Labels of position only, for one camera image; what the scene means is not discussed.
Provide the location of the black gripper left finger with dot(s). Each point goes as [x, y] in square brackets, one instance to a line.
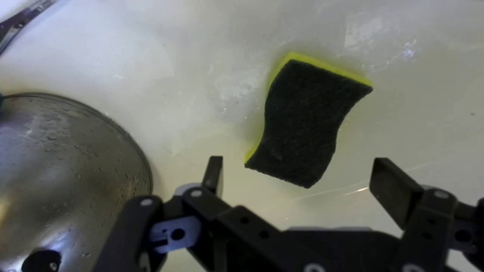
[151, 235]

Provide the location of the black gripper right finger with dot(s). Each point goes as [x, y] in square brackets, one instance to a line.
[428, 216]

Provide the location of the white kitchen sink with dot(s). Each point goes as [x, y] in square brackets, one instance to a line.
[166, 54]

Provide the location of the chrome wall faucet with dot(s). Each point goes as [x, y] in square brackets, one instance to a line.
[19, 16]

